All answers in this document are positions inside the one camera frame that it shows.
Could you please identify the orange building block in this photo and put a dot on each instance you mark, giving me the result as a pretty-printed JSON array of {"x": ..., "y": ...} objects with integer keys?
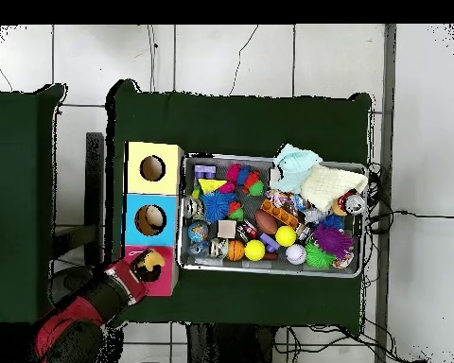
[{"x": 280, "y": 213}]

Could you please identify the yellow ball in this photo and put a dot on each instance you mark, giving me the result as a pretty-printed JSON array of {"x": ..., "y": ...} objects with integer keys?
[
  {"x": 255, "y": 250},
  {"x": 285, "y": 236}
]

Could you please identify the white mini baseball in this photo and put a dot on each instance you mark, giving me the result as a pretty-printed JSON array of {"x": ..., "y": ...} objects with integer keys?
[{"x": 296, "y": 254}]

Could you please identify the shallow metal mesh bin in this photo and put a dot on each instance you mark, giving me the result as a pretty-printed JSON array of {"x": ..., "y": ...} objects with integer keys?
[{"x": 189, "y": 261}]

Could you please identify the yellow cheese wedge toy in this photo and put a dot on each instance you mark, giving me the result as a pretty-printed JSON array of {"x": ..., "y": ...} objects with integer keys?
[{"x": 212, "y": 184}]

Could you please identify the purple spiky monster toy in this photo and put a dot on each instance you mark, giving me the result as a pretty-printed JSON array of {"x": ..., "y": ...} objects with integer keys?
[{"x": 333, "y": 240}]

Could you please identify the mint knitted cloth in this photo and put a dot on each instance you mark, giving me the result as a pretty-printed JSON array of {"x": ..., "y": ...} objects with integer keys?
[{"x": 295, "y": 166}]

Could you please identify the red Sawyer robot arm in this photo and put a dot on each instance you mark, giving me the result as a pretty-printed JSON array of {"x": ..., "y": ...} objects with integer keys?
[{"x": 79, "y": 314}]

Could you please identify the blue spiky rubber ball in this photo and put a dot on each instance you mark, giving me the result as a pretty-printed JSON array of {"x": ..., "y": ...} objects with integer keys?
[{"x": 215, "y": 206}]

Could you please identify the orange mini basketball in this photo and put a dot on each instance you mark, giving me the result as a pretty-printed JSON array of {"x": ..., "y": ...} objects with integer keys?
[{"x": 235, "y": 250}]

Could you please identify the cream knitted cloth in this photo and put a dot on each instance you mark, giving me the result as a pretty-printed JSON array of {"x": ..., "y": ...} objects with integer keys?
[{"x": 329, "y": 185}]

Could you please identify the green cloth side table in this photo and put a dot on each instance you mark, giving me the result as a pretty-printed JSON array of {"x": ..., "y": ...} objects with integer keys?
[{"x": 15, "y": 208}]

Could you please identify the multicolour spiky caterpillar toy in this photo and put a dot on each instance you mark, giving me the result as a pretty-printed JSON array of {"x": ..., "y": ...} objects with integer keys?
[{"x": 246, "y": 177}]

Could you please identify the brown mini football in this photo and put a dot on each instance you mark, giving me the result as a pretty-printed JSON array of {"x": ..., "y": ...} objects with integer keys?
[{"x": 265, "y": 222}]

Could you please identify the dark green table cloth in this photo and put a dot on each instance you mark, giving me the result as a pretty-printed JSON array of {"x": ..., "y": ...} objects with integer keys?
[{"x": 230, "y": 121}]

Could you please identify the brown bear plush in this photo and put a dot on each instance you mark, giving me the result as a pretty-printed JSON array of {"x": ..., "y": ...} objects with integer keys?
[{"x": 153, "y": 259}]

